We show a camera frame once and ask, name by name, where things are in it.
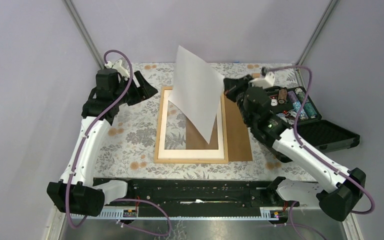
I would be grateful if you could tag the brown chip stack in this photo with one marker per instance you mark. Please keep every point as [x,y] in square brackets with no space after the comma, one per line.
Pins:
[282,96]

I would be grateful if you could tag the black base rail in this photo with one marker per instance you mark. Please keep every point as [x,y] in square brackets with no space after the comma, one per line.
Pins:
[201,198]

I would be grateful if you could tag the green chip stack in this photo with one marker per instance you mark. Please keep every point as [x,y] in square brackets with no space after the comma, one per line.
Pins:
[307,105]

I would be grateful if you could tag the purple chip stack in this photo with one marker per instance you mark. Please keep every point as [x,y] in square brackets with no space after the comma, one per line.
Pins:
[292,97]

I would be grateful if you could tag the white mat board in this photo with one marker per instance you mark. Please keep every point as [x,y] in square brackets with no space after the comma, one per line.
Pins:
[189,156]

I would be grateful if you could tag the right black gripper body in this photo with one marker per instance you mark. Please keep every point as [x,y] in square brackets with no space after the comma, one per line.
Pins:
[239,101]

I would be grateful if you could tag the wooden picture frame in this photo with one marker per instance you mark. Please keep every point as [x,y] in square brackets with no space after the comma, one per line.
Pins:
[196,150]

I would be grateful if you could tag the sunflower photo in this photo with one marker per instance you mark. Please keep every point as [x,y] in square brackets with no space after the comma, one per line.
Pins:
[196,90]

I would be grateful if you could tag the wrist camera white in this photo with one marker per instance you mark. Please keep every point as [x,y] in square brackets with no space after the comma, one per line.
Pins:
[120,65]
[265,80]

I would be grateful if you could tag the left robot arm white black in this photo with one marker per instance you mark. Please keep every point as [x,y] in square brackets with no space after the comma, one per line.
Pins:
[75,191]

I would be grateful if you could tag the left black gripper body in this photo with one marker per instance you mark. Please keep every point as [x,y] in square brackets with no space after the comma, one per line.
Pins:
[124,85]

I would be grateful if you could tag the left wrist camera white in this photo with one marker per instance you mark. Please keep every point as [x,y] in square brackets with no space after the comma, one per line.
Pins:
[120,65]

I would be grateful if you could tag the blue chip stack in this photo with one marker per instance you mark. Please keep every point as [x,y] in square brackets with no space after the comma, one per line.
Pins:
[299,112]

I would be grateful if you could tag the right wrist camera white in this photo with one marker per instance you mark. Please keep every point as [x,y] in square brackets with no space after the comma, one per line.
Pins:
[265,80]

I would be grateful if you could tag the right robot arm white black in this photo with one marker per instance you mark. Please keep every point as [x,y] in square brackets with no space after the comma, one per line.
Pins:
[337,189]

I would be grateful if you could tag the brown frame backing board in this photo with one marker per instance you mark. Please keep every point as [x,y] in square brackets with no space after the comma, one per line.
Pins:
[229,142]

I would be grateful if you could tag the black poker chip case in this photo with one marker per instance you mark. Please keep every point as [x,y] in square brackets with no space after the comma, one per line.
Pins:
[322,134]

